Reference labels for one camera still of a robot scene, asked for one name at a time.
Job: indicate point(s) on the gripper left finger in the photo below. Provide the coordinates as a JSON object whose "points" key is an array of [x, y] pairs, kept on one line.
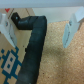
{"points": [[8, 29]]}

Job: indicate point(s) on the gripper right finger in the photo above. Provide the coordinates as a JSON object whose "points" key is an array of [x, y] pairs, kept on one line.
{"points": [[70, 30]]}

